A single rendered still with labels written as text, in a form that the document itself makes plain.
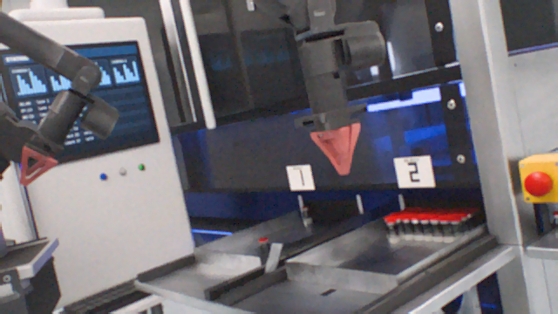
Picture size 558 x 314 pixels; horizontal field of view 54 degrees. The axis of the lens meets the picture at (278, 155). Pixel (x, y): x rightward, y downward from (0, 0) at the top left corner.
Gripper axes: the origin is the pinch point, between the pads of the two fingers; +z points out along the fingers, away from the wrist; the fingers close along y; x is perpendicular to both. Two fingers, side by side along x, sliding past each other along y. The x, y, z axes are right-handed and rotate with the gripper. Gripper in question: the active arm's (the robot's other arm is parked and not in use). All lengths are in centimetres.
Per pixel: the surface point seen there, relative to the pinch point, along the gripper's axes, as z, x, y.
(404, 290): 18.8, -7.0, -0.1
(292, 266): 17.4, 18.7, 0.4
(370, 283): 18.8, 0.3, 0.8
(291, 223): 19, 55, 31
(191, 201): 13, 113, 34
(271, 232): 19, 55, 24
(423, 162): 4.9, 5.4, 26.9
